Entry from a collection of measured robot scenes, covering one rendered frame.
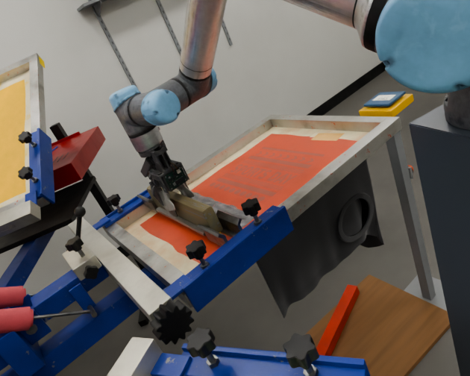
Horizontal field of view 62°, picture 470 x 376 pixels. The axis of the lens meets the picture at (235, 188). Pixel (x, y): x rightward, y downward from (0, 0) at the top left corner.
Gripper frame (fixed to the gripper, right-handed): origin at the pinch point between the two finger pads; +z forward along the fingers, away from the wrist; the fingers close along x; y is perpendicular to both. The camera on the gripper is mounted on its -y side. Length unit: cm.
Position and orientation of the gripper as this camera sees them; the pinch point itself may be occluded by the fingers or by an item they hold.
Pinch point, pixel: (180, 207)
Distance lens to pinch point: 111.0
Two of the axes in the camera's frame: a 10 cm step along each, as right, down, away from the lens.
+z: 3.7, 8.2, 4.3
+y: 5.6, 1.6, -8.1
